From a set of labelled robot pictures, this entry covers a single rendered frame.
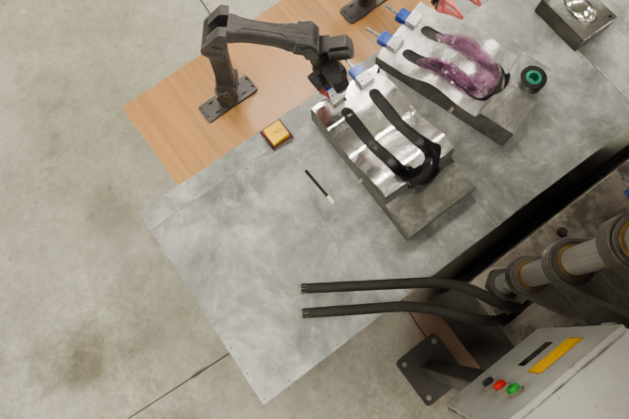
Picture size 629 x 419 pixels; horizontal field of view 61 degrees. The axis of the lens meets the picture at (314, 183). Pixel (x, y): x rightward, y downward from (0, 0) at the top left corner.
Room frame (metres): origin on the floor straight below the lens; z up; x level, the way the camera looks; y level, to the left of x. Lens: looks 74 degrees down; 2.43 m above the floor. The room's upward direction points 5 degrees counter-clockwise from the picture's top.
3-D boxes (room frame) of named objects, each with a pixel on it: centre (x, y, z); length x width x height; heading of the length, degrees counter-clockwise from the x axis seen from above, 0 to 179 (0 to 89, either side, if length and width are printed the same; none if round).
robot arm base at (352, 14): (1.12, -0.24, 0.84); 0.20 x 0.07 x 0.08; 123
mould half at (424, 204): (0.55, -0.25, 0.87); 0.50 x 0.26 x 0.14; 31
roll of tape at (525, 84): (0.71, -0.69, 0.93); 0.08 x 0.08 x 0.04
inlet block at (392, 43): (0.94, -0.27, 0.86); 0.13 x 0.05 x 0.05; 48
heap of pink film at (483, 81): (0.80, -0.51, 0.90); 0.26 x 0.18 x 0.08; 48
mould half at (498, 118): (0.81, -0.51, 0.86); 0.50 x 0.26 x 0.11; 48
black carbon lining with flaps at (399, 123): (0.57, -0.25, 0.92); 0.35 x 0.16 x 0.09; 31
